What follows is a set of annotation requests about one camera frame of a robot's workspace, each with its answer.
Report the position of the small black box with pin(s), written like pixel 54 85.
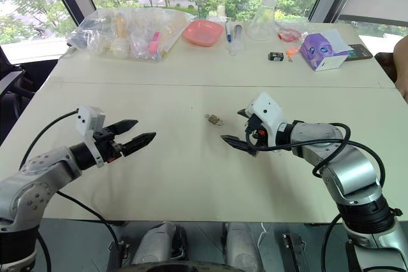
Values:
pixel 276 56

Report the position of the pink plastic tray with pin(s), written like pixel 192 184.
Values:
pixel 203 32

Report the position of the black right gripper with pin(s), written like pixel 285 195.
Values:
pixel 256 135

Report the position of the dark office chair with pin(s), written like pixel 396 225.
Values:
pixel 12 87

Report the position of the dark brown chair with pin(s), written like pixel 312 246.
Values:
pixel 386 65

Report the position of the small metal connector piece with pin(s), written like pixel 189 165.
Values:
pixel 213 118

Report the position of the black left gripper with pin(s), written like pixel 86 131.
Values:
pixel 108 146

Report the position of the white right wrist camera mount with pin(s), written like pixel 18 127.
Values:
pixel 269 111

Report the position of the clear glass conical flask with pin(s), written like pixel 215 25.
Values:
pixel 263 25

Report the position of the clear plastic bag of items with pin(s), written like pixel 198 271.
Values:
pixel 140 26

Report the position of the blue marker pen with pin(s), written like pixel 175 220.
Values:
pixel 228 31

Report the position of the dark rounded robot base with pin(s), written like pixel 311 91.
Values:
pixel 178 267

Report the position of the red petri dish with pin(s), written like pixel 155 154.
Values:
pixel 289 34

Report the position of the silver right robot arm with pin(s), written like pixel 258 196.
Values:
pixel 347 163

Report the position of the silver rounded robot leg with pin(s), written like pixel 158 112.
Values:
pixel 239 246
pixel 156 243

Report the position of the small orange object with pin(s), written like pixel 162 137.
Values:
pixel 291 51

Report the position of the purple tissue box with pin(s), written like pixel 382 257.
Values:
pixel 322 50

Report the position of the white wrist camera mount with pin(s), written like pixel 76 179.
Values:
pixel 269 111
pixel 85 119

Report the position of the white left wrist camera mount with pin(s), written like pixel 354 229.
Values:
pixel 85 119

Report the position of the black metal bracket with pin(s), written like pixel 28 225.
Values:
pixel 293 253

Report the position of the black smartphone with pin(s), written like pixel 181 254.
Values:
pixel 360 53

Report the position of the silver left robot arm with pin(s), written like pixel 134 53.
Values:
pixel 35 176

